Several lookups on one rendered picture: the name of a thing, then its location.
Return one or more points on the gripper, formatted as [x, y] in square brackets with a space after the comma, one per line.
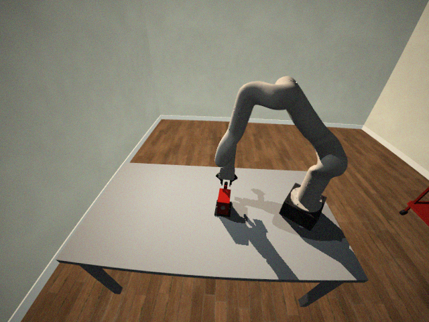
[226, 174]

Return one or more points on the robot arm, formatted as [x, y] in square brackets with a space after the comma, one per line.
[332, 160]

